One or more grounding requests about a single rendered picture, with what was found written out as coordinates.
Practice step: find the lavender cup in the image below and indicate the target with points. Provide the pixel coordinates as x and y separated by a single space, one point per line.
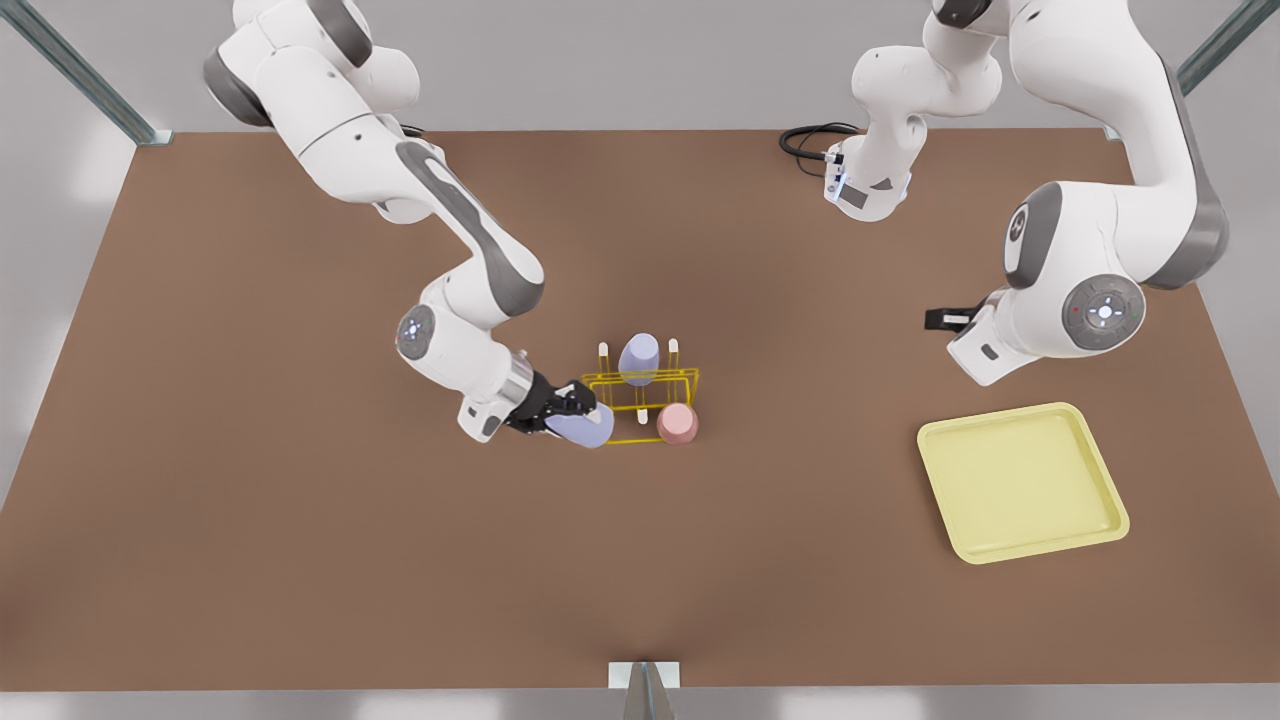
639 356
583 428

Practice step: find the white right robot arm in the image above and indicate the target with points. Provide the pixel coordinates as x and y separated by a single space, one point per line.
330 140

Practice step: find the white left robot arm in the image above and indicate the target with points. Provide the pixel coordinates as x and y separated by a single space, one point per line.
1090 250

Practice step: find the pink cup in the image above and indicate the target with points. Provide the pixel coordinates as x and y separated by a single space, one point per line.
677 425

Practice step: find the pale yellow square tray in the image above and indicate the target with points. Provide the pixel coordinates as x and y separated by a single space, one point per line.
1022 484

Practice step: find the silver frame post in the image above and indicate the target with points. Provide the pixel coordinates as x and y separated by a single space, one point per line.
78 70
645 688
1222 42

